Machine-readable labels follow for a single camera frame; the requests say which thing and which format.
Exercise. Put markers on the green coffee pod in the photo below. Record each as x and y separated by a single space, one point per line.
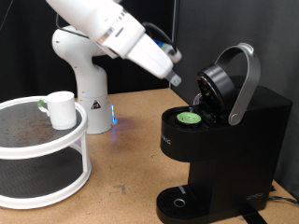
188 118

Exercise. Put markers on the grey backdrop curtain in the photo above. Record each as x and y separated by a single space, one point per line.
274 37

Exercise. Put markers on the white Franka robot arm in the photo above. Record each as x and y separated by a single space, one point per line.
90 77

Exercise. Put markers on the black backdrop curtain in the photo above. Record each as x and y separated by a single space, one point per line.
25 62

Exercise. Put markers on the white two-tier turntable shelf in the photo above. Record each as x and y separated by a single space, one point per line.
31 130

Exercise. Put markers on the black Keurig coffee machine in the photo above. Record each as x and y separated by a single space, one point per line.
249 140

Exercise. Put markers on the black tape strip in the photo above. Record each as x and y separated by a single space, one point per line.
253 217

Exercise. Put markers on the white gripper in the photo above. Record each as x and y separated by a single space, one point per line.
152 59

